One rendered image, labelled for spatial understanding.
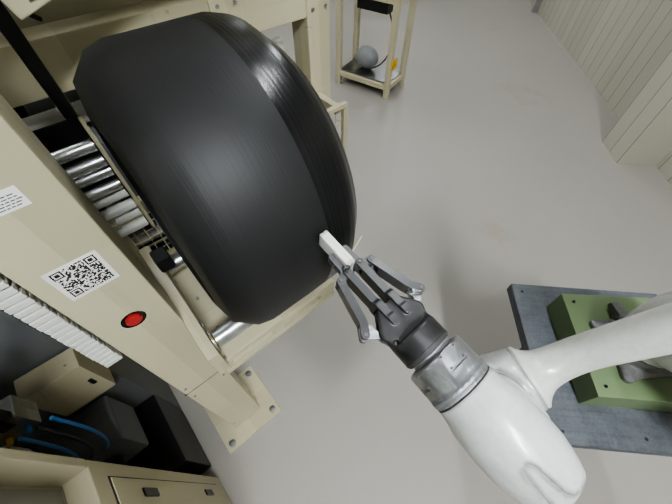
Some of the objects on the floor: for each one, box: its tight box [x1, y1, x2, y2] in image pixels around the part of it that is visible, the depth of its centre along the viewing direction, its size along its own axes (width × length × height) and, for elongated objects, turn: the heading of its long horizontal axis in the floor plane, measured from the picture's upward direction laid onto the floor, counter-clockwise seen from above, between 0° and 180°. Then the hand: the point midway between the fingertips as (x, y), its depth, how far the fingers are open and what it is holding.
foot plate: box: [203, 366, 281, 454], centre depth 152 cm, size 27×27×2 cm
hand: (336, 252), depth 52 cm, fingers closed
